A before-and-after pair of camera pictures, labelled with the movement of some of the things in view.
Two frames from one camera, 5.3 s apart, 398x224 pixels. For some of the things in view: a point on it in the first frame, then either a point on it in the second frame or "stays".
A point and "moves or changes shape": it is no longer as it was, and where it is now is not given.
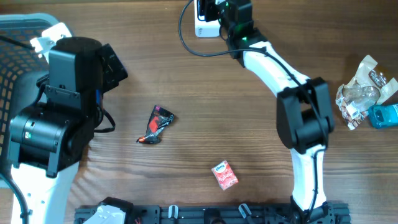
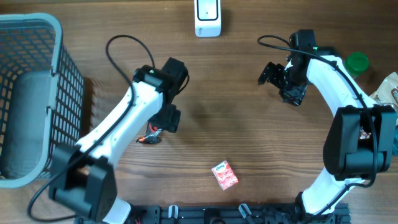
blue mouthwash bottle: [383, 116] moves or changes shape
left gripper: [119, 73] → [170, 122]
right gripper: [207, 10] → [295, 96]
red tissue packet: [224, 175] stays
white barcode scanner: [203, 28] stays
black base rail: [323, 213] stays
